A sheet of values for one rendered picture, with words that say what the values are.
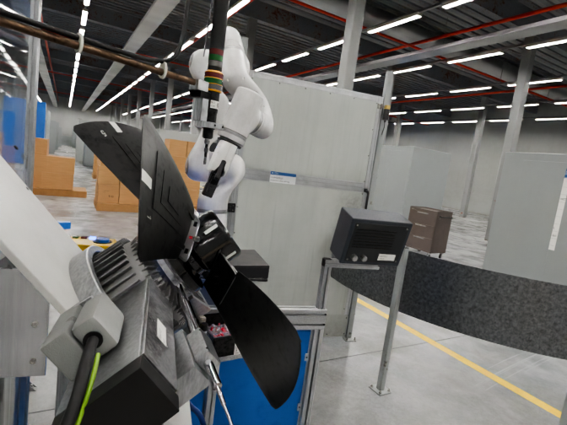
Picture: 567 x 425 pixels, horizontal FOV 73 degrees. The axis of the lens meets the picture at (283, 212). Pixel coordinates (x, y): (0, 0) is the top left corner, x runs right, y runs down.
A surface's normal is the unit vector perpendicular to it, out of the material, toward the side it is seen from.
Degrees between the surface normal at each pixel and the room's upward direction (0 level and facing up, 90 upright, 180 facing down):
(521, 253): 90
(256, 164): 89
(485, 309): 90
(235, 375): 90
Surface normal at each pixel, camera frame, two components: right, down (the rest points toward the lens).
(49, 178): 0.52, 0.18
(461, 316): -0.51, 0.04
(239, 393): 0.30, 0.16
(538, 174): -0.86, -0.05
